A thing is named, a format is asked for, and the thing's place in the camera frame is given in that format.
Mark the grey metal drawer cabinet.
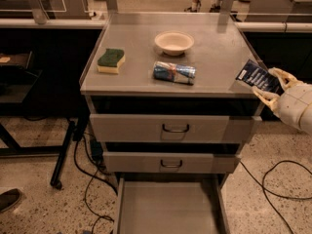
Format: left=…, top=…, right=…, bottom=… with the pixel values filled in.
left=79, top=11, right=279, bottom=183

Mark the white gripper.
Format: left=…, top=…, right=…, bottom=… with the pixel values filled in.
left=252, top=67, right=312, bottom=130

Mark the middle grey drawer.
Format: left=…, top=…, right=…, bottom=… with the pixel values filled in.
left=104, top=152, right=240, bottom=174

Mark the black table frame left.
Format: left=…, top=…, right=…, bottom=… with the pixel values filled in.
left=0, top=52, right=75, bottom=190

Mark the black cable floor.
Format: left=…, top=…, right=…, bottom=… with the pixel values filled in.
left=239, top=159, right=312, bottom=234
left=72, top=134, right=118, bottom=234

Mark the bottom grey open drawer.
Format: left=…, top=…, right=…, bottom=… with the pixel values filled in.
left=113, top=178, right=230, bottom=234

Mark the black cable left floor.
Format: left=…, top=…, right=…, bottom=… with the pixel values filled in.
left=72, top=134, right=118, bottom=234

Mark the green yellow sponge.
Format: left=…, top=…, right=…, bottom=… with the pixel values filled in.
left=97, top=49, right=126, bottom=74

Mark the black cable right floor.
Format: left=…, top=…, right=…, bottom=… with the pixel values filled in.
left=239, top=159, right=312, bottom=234

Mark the blue silver energy drink can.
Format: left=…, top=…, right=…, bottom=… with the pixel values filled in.
left=153, top=61, right=196, bottom=85

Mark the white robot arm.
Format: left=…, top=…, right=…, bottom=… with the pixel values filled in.
left=253, top=67, right=312, bottom=135

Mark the cream paper bowl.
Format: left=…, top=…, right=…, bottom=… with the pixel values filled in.
left=154, top=30, right=194, bottom=56

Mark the white horizontal rail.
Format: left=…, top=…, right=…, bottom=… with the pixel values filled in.
left=0, top=19, right=312, bottom=33

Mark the dark blue rxbar wrapper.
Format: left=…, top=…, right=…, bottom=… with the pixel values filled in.
left=236, top=59, right=280, bottom=93

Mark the dark shoe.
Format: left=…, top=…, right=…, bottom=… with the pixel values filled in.
left=0, top=188, right=21, bottom=213

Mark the top grey drawer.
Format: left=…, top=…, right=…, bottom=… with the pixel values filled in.
left=90, top=114, right=261, bottom=143

